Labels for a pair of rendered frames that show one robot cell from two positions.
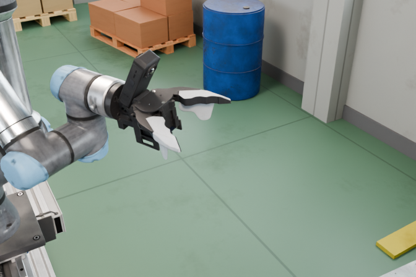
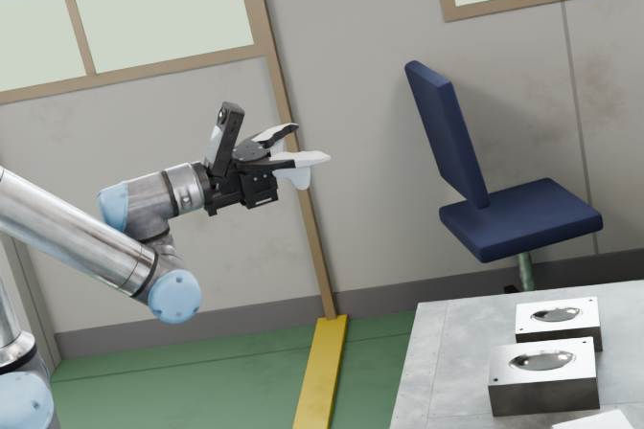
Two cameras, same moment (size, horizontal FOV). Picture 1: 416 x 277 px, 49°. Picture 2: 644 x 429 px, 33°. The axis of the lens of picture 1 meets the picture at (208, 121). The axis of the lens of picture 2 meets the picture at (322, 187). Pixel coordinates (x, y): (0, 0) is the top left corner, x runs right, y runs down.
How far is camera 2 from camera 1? 1.34 m
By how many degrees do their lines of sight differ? 46
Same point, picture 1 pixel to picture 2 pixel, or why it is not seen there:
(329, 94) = (27, 326)
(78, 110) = (158, 223)
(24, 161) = (185, 274)
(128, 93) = (225, 157)
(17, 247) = not seen: outside the picture
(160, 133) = (301, 156)
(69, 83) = (139, 193)
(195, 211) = not seen: outside the picture
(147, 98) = (241, 153)
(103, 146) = not seen: hidden behind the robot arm
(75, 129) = (165, 248)
